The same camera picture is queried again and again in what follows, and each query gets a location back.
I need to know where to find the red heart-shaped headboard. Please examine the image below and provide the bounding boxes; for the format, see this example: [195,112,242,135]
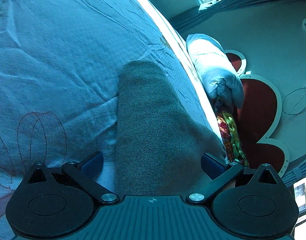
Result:
[225,50,289,177]

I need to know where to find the folded light blue duvet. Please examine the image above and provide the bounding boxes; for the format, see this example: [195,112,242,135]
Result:
[186,34,244,109]

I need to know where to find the side window with frame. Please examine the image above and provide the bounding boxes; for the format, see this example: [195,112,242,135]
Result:
[293,177,306,226]

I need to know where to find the grey fleece pant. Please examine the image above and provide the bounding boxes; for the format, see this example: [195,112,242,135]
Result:
[114,61,226,196]

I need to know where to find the light blue embroidered bed sheet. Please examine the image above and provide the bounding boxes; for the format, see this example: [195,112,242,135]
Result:
[0,0,223,239]

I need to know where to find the white wall cable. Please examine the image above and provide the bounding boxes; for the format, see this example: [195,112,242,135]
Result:
[281,83,306,117]

